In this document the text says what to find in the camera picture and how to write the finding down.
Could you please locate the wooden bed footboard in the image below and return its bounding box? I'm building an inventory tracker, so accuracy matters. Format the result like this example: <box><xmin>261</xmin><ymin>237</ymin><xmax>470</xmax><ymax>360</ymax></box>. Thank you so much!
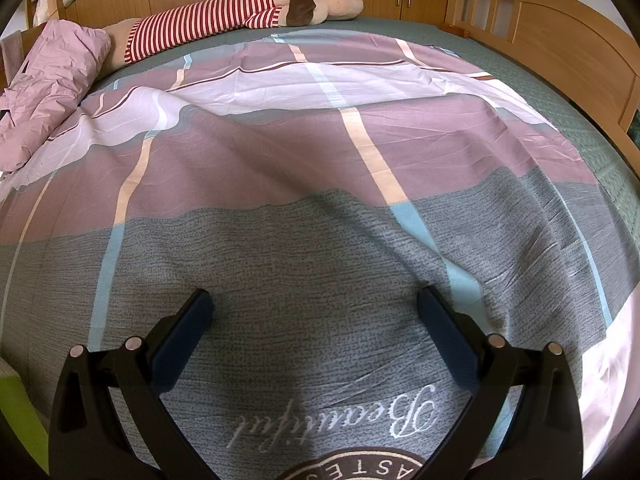
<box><xmin>445</xmin><ymin>0</ymin><xmax>639</xmax><ymax>172</ymax></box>

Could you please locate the patchwork bed sheet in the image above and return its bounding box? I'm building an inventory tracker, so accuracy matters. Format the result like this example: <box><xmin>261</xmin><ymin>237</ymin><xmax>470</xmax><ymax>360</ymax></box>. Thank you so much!
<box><xmin>1</xmin><ymin>22</ymin><xmax>639</xmax><ymax>479</ymax></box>

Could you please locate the striped plush dog toy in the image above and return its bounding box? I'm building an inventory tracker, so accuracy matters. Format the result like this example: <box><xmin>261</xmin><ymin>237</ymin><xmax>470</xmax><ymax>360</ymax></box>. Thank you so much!
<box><xmin>100</xmin><ymin>0</ymin><xmax>363</xmax><ymax>77</ymax></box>

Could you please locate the pink crumpled quilt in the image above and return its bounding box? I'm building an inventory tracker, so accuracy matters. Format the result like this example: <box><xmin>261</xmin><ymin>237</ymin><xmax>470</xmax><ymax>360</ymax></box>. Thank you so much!
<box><xmin>1</xmin><ymin>20</ymin><xmax>111</xmax><ymax>172</ymax></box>

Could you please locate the green cardboard box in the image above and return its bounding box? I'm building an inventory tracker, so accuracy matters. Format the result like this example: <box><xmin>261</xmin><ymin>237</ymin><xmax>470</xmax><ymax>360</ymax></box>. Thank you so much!
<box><xmin>1</xmin><ymin>375</ymin><xmax>49</xmax><ymax>474</ymax></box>

